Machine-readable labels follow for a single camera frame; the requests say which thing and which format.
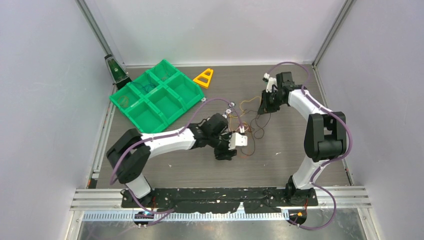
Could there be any yellow triangular plastic piece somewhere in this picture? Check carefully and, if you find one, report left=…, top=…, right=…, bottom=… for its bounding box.
left=193, top=68, right=214, bottom=89

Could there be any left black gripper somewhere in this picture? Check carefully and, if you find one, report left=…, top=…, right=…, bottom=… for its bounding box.
left=208, top=131, right=238, bottom=160

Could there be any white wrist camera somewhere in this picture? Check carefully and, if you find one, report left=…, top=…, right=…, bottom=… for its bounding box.
left=228, top=132, right=248, bottom=150
left=262, top=72, right=278, bottom=93

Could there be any blue wire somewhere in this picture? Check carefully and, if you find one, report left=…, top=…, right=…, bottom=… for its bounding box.
left=133, top=79, right=158, bottom=97

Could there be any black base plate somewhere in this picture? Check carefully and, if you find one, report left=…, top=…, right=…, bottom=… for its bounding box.
left=121, top=187, right=318, bottom=214

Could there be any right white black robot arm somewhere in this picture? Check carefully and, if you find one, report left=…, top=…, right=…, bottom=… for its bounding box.
left=258, top=72, right=348, bottom=205

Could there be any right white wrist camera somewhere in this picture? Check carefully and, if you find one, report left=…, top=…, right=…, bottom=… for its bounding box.
left=262, top=72, right=278, bottom=93

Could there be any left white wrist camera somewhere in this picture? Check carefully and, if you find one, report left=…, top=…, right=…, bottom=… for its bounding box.
left=228, top=132, right=248, bottom=150

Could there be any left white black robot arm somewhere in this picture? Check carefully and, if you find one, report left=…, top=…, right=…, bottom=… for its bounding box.
left=106, top=113, right=248, bottom=207

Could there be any green compartment tray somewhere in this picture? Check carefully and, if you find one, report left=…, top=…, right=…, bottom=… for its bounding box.
left=109, top=59, right=205, bottom=134

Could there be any coloured wire bundle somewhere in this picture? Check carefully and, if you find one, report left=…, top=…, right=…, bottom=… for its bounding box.
left=227, top=96, right=273, bottom=158

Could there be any green black corner device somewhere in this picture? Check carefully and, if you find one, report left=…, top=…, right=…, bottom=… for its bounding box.
left=104, top=54, right=132, bottom=90

